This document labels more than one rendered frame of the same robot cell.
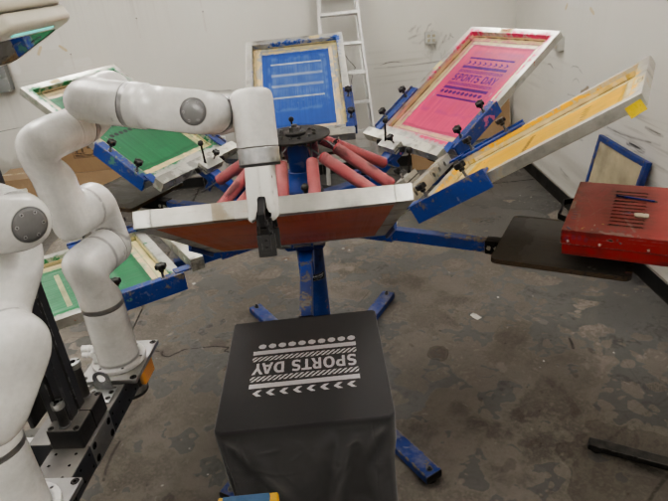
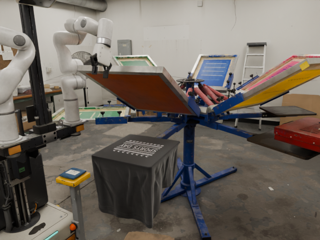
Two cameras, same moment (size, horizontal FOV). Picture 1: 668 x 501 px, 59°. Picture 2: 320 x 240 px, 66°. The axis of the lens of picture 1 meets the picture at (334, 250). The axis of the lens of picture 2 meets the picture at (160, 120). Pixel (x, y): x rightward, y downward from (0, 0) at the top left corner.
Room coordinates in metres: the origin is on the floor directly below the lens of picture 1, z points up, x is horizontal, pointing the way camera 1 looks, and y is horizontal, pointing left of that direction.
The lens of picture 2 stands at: (-0.08, -0.73, 1.60)
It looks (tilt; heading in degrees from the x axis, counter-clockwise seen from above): 15 degrees down; 25
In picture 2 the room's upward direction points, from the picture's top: 1 degrees counter-clockwise
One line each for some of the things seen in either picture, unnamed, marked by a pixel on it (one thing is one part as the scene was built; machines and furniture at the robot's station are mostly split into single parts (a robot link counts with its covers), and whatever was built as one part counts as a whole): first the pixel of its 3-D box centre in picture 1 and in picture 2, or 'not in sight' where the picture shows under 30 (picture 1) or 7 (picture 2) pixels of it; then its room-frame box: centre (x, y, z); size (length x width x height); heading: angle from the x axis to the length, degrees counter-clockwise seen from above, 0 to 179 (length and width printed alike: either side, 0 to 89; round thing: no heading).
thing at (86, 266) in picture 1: (95, 272); (70, 87); (1.19, 0.54, 1.37); 0.13 x 0.10 x 0.16; 163
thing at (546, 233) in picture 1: (449, 238); (239, 131); (2.12, -0.47, 0.91); 1.34 x 0.40 x 0.08; 60
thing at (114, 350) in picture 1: (105, 333); (70, 110); (1.19, 0.56, 1.21); 0.16 x 0.13 x 0.15; 84
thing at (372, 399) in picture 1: (304, 364); (138, 147); (1.34, 0.12, 0.95); 0.48 x 0.44 x 0.01; 0
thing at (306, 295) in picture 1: (306, 292); (166, 135); (1.84, 0.11, 0.89); 1.24 x 0.06 x 0.06; 0
